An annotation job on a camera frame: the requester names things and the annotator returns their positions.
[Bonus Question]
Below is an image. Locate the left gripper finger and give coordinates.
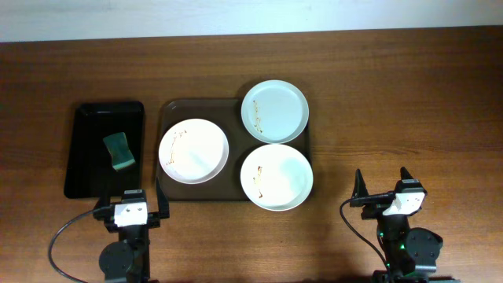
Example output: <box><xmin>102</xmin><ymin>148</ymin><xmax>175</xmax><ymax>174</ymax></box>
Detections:
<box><xmin>156</xmin><ymin>178</ymin><xmax>170</xmax><ymax>219</ymax></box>
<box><xmin>94</xmin><ymin>186</ymin><xmax>110</xmax><ymax>209</ymax></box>

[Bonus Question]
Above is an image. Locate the green yellow sponge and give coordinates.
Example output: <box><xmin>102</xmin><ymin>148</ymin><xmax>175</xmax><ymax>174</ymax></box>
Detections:
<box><xmin>103</xmin><ymin>132</ymin><xmax>136</xmax><ymax>171</ymax></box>

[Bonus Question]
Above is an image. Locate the white plate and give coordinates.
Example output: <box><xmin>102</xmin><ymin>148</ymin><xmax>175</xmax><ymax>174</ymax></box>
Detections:
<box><xmin>240</xmin><ymin>79</ymin><xmax>310</xmax><ymax>144</ymax></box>
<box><xmin>240</xmin><ymin>144</ymin><xmax>314</xmax><ymax>211</ymax></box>
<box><xmin>158</xmin><ymin>119</ymin><xmax>229</xmax><ymax>185</ymax></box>

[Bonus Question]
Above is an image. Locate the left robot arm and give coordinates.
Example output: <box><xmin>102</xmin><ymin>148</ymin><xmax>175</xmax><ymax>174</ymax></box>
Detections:
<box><xmin>93</xmin><ymin>181</ymin><xmax>170</xmax><ymax>283</ymax></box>

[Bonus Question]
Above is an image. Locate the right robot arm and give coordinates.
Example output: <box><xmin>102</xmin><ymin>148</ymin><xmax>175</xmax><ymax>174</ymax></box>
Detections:
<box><xmin>340</xmin><ymin>167</ymin><xmax>456</xmax><ymax>282</ymax></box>

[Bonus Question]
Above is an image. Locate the black rectangular tray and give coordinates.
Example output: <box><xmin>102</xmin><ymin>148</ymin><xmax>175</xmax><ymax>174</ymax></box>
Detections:
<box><xmin>64</xmin><ymin>101</ymin><xmax>145</xmax><ymax>199</ymax></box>

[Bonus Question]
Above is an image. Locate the brown serving tray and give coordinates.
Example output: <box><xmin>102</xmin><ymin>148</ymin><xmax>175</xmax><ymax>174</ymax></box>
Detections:
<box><xmin>153</xmin><ymin>97</ymin><xmax>312</xmax><ymax>202</ymax></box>

